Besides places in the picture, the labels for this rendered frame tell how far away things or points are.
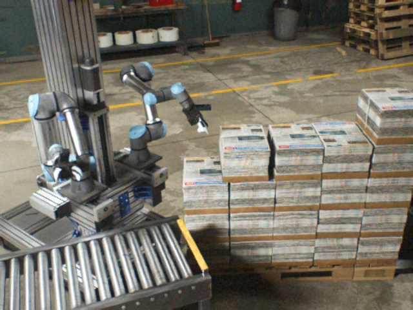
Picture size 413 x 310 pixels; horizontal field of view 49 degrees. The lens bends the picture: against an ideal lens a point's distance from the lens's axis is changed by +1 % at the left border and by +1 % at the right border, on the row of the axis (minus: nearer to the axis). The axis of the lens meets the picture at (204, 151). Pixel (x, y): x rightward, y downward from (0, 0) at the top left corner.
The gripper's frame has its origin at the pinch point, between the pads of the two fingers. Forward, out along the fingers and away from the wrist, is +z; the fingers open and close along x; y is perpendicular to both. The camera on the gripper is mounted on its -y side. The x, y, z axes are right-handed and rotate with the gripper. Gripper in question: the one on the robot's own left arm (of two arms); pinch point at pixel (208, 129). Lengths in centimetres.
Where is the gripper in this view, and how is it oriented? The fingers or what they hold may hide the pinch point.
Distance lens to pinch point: 283.3
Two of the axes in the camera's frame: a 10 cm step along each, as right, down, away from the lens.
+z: 5.2, 7.5, 4.0
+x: 0.3, 4.6, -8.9
